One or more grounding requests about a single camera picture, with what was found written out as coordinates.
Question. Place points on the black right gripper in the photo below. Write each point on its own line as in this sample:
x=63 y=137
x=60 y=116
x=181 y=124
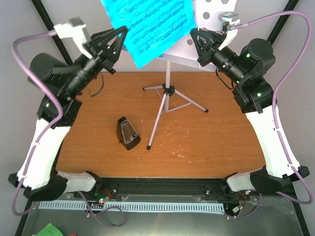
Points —
x=204 y=53

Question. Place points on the right black frame post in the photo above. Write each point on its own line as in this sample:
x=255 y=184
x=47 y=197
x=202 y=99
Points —
x=290 y=6

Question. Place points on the light blue cable duct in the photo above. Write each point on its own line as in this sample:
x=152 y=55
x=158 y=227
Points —
x=139 y=207

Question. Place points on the blue sheet music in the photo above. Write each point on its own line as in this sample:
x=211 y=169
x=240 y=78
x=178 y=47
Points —
x=154 y=26

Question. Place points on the black frame post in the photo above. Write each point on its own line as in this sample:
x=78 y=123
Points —
x=41 y=10
x=290 y=6

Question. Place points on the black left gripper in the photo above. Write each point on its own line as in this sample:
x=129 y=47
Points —
x=106 y=53

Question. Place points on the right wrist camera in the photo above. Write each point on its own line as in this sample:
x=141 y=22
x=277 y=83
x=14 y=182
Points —
x=229 y=21

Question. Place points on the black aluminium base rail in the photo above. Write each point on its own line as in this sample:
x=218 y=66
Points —
x=160 y=188

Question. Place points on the green paper piece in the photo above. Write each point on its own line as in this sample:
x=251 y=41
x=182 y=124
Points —
x=49 y=230

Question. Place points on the silver tripod music stand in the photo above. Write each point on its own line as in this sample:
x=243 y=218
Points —
x=205 y=15

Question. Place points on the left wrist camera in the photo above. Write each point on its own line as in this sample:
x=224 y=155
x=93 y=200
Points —
x=75 y=29

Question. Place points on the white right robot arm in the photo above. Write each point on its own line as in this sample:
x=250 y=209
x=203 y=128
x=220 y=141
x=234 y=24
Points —
x=254 y=96

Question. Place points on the black metronome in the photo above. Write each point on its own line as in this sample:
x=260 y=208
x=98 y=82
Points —
x=132 y=144

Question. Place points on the left black frame post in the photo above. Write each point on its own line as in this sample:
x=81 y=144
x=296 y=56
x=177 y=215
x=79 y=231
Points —
x=41 y=10

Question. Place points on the clear plastic metronome cover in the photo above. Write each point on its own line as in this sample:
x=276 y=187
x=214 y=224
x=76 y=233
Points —
x=128 y=132

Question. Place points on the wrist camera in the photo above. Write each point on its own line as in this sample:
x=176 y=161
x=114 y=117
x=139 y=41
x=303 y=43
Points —
x=75 y=29
x=229 y=21

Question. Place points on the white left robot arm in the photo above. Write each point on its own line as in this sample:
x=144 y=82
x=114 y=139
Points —
x=58 y=110

